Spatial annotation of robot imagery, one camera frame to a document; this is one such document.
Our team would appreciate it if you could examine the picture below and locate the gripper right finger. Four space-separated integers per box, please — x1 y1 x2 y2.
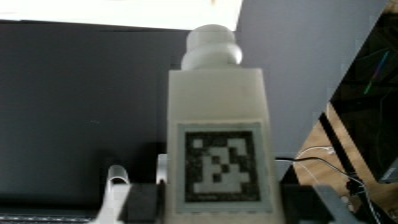
314 185 363 224

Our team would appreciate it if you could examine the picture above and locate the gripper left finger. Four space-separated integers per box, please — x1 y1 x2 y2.
95 165 132 224

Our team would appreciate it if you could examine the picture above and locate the white leg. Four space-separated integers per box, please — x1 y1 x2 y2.
166 25 285 224

